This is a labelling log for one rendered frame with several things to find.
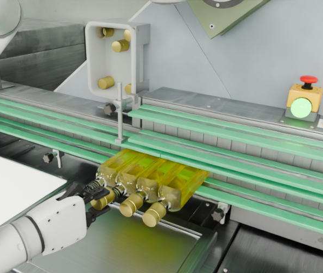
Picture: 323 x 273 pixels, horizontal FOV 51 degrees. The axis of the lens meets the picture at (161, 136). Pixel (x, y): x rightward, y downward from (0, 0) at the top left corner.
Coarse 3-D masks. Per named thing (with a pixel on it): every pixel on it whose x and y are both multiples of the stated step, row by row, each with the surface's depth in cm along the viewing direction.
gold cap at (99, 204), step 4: (108, 188) 75; (112, 192) 75; (108, 196) 74; (112, 196) 75; (92, 200) 73; (96, 200) 73; (100, 200) 72; (104, 200) 73; (108, 200) 74; (112, 200) 76; (92, 204) 74; (96, 204) 73; (100, 204) 72; (104, 204) 73; (96, 208) 73; (100, 208) 73
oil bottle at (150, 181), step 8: (160, 160) 88; (168, 160) 88; (152, 168) 84; (160, 168) 84; (168, 168) 84; (176, 168) 86; (144, 176) 80; (152, 176) 81; (160, 176) 81; (168, 176) 83; (136, 184) 79; (144, 184) 78; (152, 184) 78; (160, 184) 79; (152, 192) 78; (152, 200) 79
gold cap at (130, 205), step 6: (132, 198) 74; (138, 198) 75; (120, 204) 73; (126, 204) 72; (132, 204) 73; (138, 204) 74; (120, 210) 74; (126, 210) 73; (132, 210) 72; (126, 216) 73
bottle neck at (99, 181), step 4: (96, 180) 81; (100, 180) 82; (104, 180) 82; (88, 184) 80; (92, 184) 80; (96, 184) 80; (100, 184) 81; (104, 184) 82; (84, 188) 80; (88, 188) 81; (92, 188) 79
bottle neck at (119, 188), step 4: (120, 184) 80; (112, 188) 78; (116, 188) 78; (120, 188) 79; (124, 188) 80; (116, 192) 78; (120, 192) 78; (124, 192) 80; (116, 196) 77; (120, 196) 79; (116, 200) 78
